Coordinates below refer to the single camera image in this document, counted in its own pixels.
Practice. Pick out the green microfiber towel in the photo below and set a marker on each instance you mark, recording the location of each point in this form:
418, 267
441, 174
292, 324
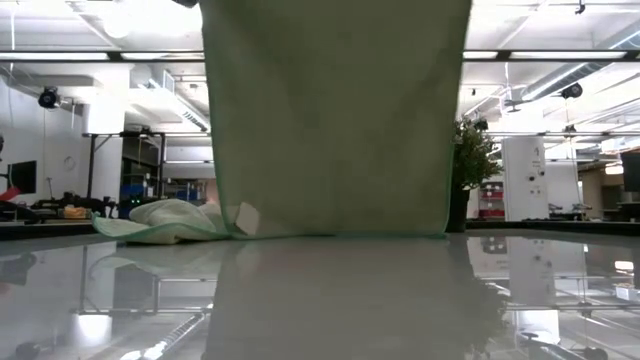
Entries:
170, 220
330, 125

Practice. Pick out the blue storage bins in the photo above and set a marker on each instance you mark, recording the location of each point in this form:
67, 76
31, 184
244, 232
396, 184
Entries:
132, 192

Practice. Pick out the dark background robot equipment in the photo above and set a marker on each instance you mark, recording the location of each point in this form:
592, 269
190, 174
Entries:
70, 205

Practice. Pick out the black background monitor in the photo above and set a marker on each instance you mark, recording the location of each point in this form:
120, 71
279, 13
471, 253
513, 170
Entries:
22, 177
631, 172

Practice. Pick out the red angled object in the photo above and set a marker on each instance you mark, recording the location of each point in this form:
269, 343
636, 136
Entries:
9, 194

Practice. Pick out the white translucent table mat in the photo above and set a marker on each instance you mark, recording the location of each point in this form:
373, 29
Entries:
320, 300

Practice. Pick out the small green potted plant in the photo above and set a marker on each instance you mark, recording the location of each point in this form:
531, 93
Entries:
472, 160

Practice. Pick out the red storage rack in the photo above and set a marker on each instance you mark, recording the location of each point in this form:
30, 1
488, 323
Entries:
491, 200

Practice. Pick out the white column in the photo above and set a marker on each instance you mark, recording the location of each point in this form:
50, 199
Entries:
522, 175

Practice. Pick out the black hanging spotlight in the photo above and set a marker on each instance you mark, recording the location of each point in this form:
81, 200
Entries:
571, 90

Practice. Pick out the black wall-mounted camera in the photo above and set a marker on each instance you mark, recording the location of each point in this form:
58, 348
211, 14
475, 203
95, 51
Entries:
48, 97

